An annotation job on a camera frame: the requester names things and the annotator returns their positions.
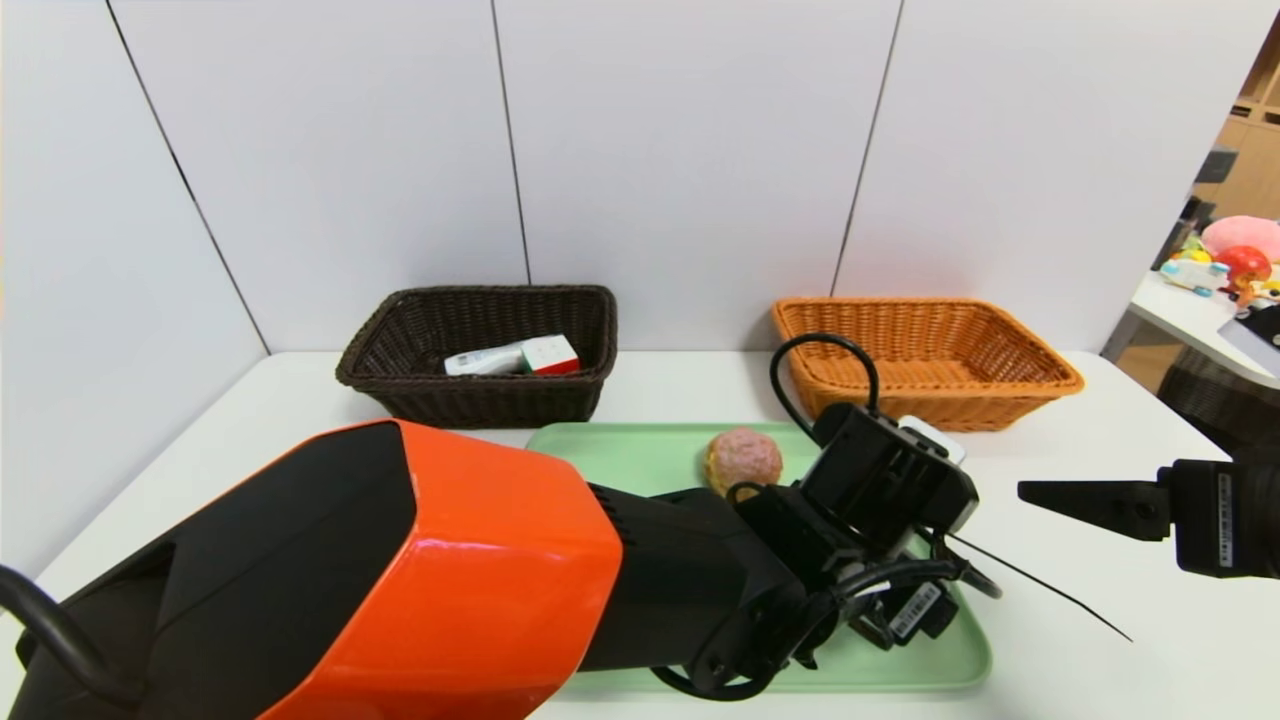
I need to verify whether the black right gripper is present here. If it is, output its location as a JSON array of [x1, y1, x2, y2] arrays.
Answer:
[[1017, 458, 1280, 580]]

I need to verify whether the pink topped round bun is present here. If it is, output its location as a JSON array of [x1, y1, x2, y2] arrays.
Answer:
[[705, 428, 785, 501]]

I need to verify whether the colourful puzzle cube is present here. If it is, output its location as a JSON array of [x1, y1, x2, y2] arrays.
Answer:
[[518, 334, 582, 378]]

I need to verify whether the white plastic bottle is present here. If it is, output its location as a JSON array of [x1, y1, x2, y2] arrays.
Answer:
[[444, 343, 531, 378]]

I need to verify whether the orange wicker basket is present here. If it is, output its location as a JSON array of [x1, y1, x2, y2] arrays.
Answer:
[[771, 297, 1086, 433]]

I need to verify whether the dark brown wicker basket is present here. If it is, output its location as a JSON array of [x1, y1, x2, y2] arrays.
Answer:
[[335, 284, 618, 431]]

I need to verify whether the dark woven bin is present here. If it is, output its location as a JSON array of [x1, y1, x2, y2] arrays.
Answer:
[[1158, 350, 1280, 461]]

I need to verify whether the white side table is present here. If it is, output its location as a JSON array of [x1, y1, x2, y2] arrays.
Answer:
[[1100, 270, 1280, 391]]

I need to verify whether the white and blue toy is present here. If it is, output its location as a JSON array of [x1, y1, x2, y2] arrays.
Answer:
[[1160, 256, 1231, 296]]

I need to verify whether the red apple toy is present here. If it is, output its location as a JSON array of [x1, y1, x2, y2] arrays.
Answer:
[[1215, 246, 1273, 286]]

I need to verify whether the pink plush toy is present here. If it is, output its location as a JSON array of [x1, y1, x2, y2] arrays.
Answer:
[[1200, 216, 1280, 263]]

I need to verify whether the wooden shelf unit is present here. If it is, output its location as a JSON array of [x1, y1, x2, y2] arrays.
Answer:
[[1195, 20, 1280, 223]]

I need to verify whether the light green plastic tray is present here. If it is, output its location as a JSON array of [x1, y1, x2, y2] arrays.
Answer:
[[525, 422, 994, 694]]

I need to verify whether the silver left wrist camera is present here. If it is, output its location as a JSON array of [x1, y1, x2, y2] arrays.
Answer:
[[895, 413, 969, 468]]

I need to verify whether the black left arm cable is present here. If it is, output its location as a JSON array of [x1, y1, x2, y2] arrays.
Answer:
[[768, 332, 1133, 643]]

